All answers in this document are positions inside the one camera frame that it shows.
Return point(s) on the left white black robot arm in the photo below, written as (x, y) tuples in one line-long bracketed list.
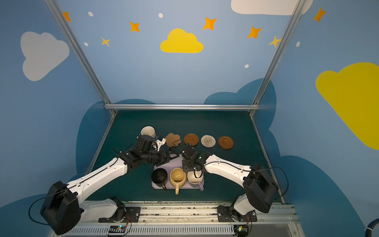
[(61, 208)]

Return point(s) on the dark wooden round coaster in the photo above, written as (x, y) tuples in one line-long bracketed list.
[(191, 139)]

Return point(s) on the right small circuit board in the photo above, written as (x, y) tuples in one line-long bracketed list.
[(240, 231)]

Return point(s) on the left small circuit board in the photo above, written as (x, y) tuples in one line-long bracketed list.
[(118, 230)]

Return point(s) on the lavender mug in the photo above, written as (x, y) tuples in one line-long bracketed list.
[(196, 179)]

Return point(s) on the small circuit board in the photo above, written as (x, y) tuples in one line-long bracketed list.
[(240, 231), (118, 230)]

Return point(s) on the black mug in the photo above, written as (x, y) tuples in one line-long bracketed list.
[(159, 177)]

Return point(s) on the brown wooden round coaster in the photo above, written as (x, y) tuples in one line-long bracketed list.
[(225, 142)]

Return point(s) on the flower shaped cork coaster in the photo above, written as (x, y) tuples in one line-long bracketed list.
[(173, 140)]

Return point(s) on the yellow mug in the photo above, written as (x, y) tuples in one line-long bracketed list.
[(177, 179)]

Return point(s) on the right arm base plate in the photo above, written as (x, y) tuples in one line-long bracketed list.
[(228, 214)]

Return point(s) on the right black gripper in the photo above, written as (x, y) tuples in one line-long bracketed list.
[(194, 166)]

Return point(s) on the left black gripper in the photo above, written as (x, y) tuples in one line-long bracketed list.
[(163, 155)]

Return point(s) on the aluminium frame rail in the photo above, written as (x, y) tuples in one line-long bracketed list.
[(208, 107)]

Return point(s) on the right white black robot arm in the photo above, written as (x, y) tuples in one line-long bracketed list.
[(259, 186)]

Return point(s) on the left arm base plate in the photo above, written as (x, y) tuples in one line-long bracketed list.
[(123, 215)]

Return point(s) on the white cream mug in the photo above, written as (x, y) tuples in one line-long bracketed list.
[(149, 131)]

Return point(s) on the white woven round coaster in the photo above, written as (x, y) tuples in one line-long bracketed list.
[(208, 141)]

